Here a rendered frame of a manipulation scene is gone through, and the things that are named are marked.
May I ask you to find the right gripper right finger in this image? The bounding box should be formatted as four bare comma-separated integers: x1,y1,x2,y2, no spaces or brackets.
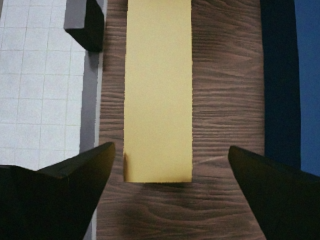
228,146,320,240

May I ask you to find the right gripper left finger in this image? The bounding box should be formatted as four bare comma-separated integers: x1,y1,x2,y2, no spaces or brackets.
0,142,115,240

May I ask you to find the yellow cardboard carton side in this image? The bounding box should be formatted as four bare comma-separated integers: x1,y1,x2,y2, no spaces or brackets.
123,0,192,182

